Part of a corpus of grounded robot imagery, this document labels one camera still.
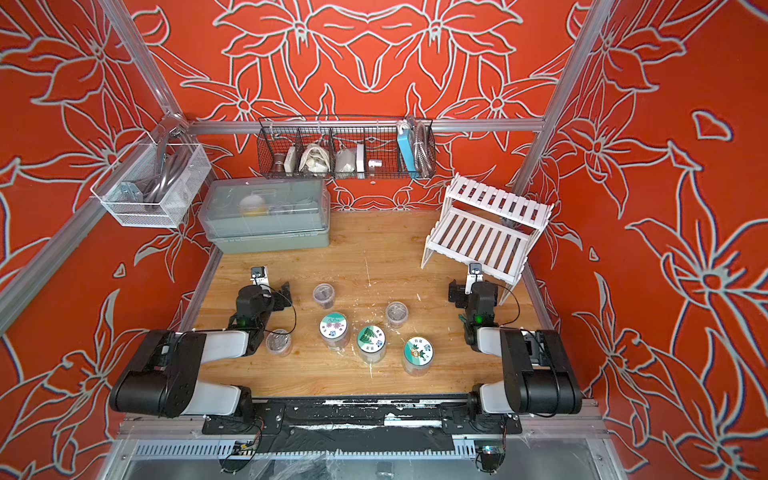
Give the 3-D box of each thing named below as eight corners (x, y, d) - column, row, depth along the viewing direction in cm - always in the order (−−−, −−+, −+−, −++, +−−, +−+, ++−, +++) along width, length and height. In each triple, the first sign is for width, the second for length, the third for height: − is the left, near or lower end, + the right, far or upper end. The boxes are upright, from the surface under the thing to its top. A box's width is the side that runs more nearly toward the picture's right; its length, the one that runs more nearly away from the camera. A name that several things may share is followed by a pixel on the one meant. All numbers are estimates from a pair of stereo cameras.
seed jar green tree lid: (358, 364, 83) (356, 354, 77) (360, 336, 88) (358, 325, 82) (386, 364, 83) (386, 354, 77) (386, 336, 88) (386, 325, 82)
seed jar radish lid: (404, 376, 81) (405, 367, 75) (402, 347, 86) (404, 336, 80) (431, 376, 81) (435, 367, 75) (428, 347, 86) (431, 336, 80)
